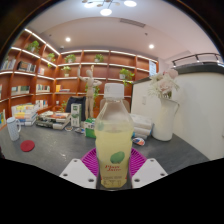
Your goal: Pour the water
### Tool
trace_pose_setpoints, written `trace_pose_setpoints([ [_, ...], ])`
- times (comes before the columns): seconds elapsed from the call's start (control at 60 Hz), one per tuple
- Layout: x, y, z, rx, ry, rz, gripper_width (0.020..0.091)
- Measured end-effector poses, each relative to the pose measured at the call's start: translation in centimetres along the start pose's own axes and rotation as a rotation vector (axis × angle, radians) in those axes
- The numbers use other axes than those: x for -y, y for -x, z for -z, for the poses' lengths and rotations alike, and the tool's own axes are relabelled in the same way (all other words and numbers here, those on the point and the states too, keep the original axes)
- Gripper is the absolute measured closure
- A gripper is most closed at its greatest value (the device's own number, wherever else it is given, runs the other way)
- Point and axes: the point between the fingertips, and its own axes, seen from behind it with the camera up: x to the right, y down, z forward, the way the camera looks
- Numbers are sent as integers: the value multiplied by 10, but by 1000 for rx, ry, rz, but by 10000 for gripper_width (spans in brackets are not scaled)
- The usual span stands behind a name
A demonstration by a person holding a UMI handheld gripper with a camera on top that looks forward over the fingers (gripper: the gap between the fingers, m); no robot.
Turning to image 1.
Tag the orange wooden shelf unit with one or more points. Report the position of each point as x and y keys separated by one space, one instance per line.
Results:
x=110 y=68

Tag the tall white green carton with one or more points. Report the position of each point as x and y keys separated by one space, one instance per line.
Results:
x=76 y=115

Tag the wooden artist mannequin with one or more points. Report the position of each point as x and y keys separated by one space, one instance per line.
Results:
x=90 y=96

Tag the colourful book stack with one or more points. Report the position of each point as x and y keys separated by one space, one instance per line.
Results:
x=25 y=115

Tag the flat round red coaster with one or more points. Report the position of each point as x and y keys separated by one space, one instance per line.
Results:
x=27 y=145

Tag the branched ceiling lamp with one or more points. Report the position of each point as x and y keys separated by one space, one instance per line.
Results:
x=106 y=12

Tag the recessed ceiling spotlight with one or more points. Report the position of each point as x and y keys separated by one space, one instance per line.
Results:
x=151 y=46
x=68 y=39

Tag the yellow drink bottle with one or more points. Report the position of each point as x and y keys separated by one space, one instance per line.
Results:
x=113 y=140

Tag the dark chair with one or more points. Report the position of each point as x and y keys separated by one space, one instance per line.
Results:
x=75 y=106

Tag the dark book stack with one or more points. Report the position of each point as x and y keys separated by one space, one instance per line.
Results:
x=53 y=120

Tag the small green box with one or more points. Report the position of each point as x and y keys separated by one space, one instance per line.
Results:
x=89 y=131

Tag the white jug vase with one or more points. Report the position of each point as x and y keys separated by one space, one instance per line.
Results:
x=165 y=123

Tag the ceiling air vent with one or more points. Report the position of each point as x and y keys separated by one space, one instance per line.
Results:
x=132 y=22

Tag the white book stack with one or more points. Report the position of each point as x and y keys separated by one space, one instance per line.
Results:
x=142 y=123

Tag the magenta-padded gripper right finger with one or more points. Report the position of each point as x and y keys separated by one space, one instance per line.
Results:
x=150 y=173

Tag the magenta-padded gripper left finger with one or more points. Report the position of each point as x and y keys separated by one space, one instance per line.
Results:
x=76 y=173

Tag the black ceiling track light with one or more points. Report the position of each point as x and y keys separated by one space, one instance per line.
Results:
x=196 y=56

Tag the small white switch plate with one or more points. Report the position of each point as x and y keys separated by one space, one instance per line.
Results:
x=144 y=100

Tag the white patterned mug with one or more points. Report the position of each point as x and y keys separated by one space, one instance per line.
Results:
x=13 y=129

